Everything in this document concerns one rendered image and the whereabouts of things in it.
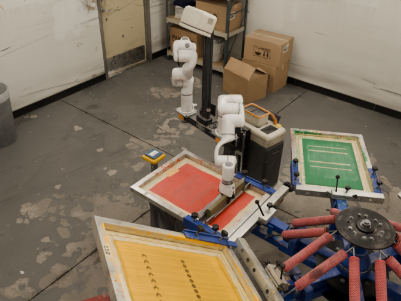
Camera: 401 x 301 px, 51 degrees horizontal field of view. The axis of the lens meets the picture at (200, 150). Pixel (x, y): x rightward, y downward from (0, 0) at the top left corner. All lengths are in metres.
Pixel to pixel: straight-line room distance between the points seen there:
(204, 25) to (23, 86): 3.54
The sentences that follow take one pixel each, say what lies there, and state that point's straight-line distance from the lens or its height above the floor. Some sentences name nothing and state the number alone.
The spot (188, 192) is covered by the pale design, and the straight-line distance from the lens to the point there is 2.92.
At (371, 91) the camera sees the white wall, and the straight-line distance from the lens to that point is 6.28.
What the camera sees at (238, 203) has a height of 0.96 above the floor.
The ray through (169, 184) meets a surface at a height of 0.96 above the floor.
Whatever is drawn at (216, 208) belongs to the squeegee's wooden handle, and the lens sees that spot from 2.68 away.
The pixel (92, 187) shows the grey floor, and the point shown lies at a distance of 4.56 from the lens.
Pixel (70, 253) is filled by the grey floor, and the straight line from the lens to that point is 3.94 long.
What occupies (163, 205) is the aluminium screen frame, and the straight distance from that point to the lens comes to 2.77.
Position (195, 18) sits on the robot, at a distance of 2.88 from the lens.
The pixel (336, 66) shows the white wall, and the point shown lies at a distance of 6.34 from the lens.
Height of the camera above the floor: 2.85
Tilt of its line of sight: 35 degrees down
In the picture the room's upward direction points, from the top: 1 degrees clockwise
